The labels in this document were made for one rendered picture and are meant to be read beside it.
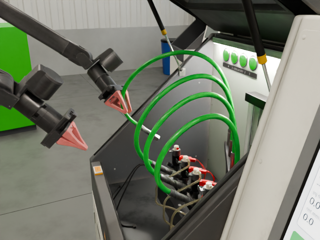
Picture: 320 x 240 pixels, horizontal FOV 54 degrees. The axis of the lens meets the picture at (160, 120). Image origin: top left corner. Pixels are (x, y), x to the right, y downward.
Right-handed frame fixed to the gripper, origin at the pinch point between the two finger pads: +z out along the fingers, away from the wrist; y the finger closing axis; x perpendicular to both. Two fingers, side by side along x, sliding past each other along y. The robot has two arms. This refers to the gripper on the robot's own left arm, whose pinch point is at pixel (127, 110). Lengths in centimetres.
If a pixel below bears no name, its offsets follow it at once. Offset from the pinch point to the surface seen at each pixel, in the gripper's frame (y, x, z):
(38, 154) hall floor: 166, 195, -86
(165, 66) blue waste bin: 575, 127, -178
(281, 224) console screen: -36, -27, 47
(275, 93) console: -27, -41, 28
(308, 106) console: -35, -44, 33
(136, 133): -17.1, -6.0, 11.8
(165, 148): -27.2, -14.6, 21.4
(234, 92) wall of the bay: 25.8, -27.5, 17.4
